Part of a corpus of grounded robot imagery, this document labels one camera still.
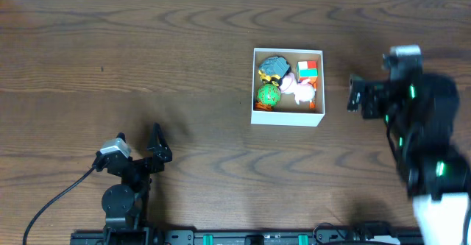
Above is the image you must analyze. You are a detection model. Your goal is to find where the colourful puzzle cube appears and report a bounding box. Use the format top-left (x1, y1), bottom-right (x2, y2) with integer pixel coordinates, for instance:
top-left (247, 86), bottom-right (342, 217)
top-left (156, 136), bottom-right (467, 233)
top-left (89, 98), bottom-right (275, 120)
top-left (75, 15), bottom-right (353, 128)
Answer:
top-left (297, 60), bottom-right (319, 84)

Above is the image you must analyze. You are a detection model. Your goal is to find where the pink duck toy with hat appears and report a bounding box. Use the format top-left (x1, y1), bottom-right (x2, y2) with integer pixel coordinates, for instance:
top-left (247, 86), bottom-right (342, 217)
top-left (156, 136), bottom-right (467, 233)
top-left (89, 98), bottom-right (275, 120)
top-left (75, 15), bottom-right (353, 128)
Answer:
top-left (279, 72), bottom-right (316, 110)

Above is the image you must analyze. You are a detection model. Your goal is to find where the grey yellow toy truck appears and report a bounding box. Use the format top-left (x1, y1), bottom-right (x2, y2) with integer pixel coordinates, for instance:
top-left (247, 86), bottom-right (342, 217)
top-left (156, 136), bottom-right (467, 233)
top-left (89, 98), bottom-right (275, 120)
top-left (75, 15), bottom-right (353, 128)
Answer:
top-left (258, 56), bottom-right (291, 87)

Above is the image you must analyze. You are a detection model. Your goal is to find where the green number ball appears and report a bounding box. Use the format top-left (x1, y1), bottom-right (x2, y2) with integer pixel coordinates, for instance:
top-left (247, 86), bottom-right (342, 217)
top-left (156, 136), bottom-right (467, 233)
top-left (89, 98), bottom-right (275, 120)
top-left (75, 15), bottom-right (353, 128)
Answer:
top-left (256, 84), bottom-right (281, 107)

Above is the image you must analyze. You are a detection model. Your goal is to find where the orange round gear toy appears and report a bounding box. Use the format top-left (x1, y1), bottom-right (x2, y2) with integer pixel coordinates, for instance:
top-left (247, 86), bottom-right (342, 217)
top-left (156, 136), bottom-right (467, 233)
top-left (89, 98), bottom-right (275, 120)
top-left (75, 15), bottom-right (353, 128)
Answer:
top-left (254, 102), bottom-right (273, 112)

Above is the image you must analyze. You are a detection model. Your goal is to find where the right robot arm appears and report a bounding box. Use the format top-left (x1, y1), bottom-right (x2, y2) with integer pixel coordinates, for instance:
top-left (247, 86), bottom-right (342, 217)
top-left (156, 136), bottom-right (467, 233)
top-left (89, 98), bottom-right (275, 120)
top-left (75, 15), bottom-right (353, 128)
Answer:
top-left (347, 54), bottom-right (470, 244)

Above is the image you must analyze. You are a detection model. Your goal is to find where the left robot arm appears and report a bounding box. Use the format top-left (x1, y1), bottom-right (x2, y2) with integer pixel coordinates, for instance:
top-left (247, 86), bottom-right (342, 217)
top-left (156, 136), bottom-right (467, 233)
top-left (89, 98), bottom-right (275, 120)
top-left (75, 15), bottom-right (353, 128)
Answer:
top-left (93, 123), bottom-right (172, 244)

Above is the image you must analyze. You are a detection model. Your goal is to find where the white cardboard box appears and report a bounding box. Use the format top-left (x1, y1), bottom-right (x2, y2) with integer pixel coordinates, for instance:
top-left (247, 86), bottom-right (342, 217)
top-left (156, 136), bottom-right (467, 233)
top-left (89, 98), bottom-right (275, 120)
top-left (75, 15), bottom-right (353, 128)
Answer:
top-left (251, 48), bottom-right (325, 127)

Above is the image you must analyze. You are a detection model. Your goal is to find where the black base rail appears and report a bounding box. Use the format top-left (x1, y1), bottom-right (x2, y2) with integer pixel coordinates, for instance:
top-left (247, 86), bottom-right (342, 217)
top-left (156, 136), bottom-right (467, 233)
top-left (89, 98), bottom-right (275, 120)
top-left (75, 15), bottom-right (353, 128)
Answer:
top-left (70, 221), bottom-right (425, 245)

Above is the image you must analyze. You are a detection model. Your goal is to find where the left black cable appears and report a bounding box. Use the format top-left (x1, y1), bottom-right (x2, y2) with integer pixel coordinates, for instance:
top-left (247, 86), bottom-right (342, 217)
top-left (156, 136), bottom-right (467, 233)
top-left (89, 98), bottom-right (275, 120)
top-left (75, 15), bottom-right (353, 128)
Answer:
top-left (21, 166), bottom-right (97, 245)

